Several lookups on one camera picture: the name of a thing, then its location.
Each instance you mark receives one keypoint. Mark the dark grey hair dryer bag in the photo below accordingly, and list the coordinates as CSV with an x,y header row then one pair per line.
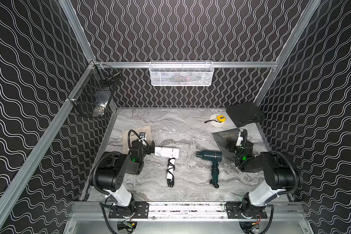
x,y
222,138

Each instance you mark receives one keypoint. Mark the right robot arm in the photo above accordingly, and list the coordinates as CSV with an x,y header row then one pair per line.
x,y
280,175

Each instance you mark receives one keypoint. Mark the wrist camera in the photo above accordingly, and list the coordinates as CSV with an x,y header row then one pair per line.
x,y
240,139
142,136

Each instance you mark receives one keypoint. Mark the yellow tape measure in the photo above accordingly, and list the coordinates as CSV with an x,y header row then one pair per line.
x,y
221,118

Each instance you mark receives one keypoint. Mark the dark green hair dryer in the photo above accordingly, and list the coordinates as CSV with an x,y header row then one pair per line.
x,y
215,158

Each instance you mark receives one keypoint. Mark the white mesh wall basket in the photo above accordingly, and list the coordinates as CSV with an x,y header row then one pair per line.
x,y
181,73

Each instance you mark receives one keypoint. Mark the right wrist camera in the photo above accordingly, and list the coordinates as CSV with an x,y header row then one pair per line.
x,y
240,139

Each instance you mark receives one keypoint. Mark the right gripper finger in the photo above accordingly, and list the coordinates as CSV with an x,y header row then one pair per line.
x,y
232,149
230,142

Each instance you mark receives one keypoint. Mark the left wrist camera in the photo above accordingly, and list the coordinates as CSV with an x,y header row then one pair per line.
x,y
142,136

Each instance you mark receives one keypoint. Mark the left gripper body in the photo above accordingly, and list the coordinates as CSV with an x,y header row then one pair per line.
x,y
147,148

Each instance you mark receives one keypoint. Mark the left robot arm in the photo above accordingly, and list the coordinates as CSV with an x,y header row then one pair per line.
x,y
108,174

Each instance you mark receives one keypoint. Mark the black hard case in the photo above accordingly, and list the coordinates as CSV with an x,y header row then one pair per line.
x,y
243,114

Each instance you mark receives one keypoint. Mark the item in black basket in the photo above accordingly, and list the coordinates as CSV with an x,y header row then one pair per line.
x,y
100,108

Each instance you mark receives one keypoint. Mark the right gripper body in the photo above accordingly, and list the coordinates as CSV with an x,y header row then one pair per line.
x,y
232,145

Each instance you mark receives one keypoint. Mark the black wire wall basket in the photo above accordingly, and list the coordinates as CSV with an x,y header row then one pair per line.
x,y
101,83

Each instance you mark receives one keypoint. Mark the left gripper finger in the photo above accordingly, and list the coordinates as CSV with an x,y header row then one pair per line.
x,y
150,151
151,146

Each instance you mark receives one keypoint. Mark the white round coaster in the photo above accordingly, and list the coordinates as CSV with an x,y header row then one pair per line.
x,y
214,122

